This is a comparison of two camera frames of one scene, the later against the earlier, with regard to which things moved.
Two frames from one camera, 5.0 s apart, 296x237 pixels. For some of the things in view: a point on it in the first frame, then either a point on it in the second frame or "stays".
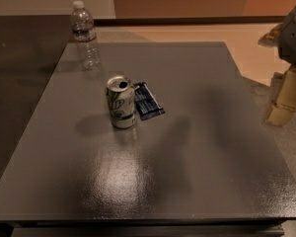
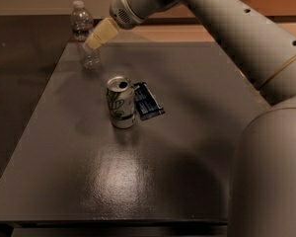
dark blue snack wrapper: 146,104 stays
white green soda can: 121,101 stays
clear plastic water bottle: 84,34 stays
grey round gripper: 294,37 → 122,12
